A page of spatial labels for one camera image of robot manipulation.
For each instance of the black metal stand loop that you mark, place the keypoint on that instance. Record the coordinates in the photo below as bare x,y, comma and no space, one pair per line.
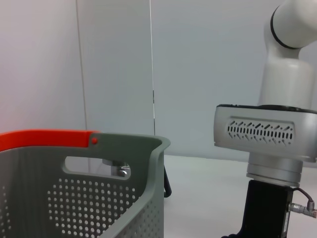
168,188

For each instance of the grey perforated storage basket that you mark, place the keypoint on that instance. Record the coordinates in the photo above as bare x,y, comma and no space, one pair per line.
153,198

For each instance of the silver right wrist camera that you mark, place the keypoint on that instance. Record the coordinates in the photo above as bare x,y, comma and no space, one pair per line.
260,124

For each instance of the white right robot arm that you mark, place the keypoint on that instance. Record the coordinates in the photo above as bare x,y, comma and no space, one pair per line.
287,74

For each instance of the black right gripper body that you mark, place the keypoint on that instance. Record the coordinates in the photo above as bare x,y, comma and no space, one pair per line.
267,210

